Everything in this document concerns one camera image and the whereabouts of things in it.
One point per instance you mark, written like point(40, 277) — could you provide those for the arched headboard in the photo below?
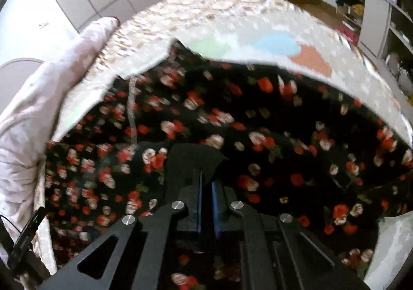
point(16, 73)

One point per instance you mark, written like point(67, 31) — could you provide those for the black floral garment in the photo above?
point(258, 122)

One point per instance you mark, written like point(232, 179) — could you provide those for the cluttered white shelf unit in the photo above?
point(374, 19)

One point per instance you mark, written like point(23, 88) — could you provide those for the beige heart-print quilt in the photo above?
point(277, 44)

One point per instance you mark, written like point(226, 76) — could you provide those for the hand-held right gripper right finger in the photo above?
point(215, 209)

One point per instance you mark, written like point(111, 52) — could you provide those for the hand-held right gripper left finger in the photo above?
point(199, 202)

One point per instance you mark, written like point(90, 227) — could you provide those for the pink floral fleece blanket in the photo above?
point(32, 99)

